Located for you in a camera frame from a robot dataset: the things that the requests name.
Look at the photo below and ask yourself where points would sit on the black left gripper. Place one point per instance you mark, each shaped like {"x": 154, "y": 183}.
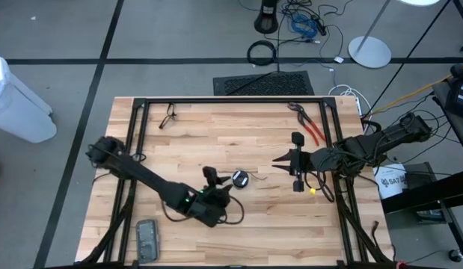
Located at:
{"x": 214, "y": 201}

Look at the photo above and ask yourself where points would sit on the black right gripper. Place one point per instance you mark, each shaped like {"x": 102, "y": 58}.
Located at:
{"x": 302, "y": 162}

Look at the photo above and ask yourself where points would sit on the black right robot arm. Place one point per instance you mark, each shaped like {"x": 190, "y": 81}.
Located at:
{"x": 365, "y": 147}

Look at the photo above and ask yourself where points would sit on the black floor mat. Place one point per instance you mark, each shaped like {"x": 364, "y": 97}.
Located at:
{"x": 265, "y": 84}

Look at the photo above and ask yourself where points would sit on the small white adapter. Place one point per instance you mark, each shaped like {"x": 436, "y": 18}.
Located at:
{"x": 339, "y": 59}

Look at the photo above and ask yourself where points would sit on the black side table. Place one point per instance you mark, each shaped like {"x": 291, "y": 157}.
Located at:
{"x": 422, "y": 190}

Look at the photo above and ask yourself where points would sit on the white floor lamp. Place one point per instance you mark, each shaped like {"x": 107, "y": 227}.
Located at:
{"x": 369, "y": 52}

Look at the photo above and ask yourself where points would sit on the black power strip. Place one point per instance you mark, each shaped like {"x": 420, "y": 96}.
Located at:
{"x": 320, "y": 26}

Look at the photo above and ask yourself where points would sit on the thin black slanted pole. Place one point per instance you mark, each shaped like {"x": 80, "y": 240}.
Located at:
{"x": 403, "y": 63}

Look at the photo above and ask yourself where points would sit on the black computer desk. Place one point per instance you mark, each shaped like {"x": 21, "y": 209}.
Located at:
{"x": 459, "y": 123}

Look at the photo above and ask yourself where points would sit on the black caster wheel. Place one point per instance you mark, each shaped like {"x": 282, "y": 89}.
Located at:
{"x": 456, "y": 255}

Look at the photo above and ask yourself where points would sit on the white trash bin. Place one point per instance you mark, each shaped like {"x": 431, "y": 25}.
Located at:
{"x": 14, "y": 104}

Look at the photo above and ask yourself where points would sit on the black aluminium table frame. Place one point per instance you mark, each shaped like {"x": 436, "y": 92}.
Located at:
{"x": 235, "y": 101}

